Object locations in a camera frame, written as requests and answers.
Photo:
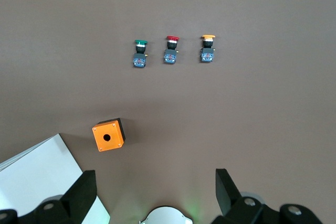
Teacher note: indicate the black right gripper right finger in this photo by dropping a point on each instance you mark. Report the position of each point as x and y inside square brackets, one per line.
[228, 195]

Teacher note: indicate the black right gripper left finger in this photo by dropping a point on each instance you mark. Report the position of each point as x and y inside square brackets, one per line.
[78, 195]

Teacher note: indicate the yellow mushroom push button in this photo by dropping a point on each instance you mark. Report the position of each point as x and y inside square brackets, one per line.
[208, 51]

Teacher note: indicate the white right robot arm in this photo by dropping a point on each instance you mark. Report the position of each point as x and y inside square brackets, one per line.
[165, 216]

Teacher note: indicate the green mushroom push button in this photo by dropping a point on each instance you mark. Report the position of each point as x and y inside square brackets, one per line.
[139, 56]

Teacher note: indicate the red mushroom push button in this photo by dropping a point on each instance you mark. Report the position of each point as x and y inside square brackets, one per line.
[170, 52]

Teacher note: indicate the white flat board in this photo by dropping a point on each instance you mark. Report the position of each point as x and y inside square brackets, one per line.
[36, 171]

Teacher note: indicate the orange button enclosure box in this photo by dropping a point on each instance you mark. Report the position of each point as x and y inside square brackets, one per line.
[105, 142]

